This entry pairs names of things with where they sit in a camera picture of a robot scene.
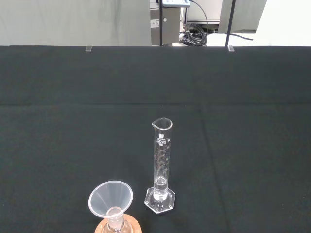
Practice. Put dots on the grey metal cabinet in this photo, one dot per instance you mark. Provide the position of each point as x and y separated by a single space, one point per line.
171 24

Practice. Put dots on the white board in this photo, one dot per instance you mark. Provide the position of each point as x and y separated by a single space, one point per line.
286 21

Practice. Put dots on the black bench cloth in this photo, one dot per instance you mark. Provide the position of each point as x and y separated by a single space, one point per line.
73 121

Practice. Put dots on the clear plastic funnel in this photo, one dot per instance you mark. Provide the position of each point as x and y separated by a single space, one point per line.
102 194

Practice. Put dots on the grey-blue control device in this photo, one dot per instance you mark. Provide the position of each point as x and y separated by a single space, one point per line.
176 2

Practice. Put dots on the clear cloth clip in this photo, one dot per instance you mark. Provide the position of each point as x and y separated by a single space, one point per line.
89 48
230 48

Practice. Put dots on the black upright pole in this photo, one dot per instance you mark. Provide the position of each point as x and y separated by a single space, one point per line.
230 20
161 29

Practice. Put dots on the round-bottom glass flask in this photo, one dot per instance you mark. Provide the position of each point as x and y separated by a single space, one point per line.
115 219

